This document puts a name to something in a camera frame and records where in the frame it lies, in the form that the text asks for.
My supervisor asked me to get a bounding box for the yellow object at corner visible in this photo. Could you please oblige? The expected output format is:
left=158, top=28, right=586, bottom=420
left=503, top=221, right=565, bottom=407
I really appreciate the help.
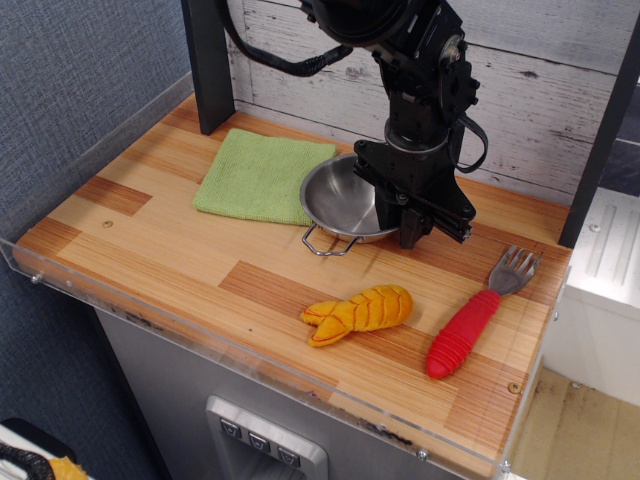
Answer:
left=49, top=457, right=91, bottom=480

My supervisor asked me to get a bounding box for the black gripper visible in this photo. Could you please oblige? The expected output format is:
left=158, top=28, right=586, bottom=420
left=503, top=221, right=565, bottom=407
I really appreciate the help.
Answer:
left=354, top=122, right=475, bottom=250

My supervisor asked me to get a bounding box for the green towel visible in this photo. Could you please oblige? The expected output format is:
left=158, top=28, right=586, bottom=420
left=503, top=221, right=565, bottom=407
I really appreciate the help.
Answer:
left=192, top=128, right=337, bottom=226

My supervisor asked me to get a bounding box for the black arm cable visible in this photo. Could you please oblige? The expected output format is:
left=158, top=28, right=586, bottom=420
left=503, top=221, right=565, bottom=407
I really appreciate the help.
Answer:
left=215, top=0, right=355, bottom=79

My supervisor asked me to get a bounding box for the grey toy fridge cabinet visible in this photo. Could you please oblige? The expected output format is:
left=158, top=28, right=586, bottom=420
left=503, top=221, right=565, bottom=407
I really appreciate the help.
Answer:
left=97, top=311, right=455, bottom=479

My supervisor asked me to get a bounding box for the clear acrylic table guard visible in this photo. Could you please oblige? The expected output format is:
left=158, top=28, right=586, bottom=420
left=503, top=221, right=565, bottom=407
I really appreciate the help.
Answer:
left=1, top=78, right=569, bottom=479

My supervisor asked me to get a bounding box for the black left post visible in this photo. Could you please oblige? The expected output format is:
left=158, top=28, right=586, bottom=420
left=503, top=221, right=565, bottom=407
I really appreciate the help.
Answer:
left=181, top=0, right=236, bottom=135

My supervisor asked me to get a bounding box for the orange plush fish toy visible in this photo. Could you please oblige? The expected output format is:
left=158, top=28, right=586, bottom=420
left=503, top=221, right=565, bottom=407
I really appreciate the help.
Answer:
left=300, top=285, right=414, bottom=347

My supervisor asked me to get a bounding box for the steel colander bowl with handles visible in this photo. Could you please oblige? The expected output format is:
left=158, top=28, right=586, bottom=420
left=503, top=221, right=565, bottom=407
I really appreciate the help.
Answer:
left=300, top=153, right=397, bottom=257

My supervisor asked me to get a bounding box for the fork with red handle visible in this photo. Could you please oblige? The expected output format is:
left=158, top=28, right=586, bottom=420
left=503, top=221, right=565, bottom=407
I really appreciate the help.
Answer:
left=425, top=246, right=541, bottom=379

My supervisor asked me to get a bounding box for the black right post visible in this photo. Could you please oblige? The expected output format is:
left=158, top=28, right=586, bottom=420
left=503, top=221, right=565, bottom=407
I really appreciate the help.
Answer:
left=558, top=19, right=639, bottom=248

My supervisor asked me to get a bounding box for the water dispenser button panel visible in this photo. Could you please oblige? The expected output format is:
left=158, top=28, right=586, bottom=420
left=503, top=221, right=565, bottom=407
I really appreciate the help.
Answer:
left=205, top=395, right=329, bottom=479

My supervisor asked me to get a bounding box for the black corrugated hose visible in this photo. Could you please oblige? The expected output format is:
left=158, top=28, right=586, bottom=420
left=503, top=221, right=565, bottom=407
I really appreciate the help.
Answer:
left=0, top=442, right=54, bottom=480

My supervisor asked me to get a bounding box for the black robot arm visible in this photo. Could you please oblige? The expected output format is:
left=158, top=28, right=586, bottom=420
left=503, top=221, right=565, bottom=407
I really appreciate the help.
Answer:
left=301, top=1, right=487, bottom=249

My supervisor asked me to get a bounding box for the black post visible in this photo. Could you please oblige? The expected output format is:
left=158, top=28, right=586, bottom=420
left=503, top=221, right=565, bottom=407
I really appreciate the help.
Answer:
left=558, top=19, right=639, bottom=248
left=181, top=0, right=236, bottom=135

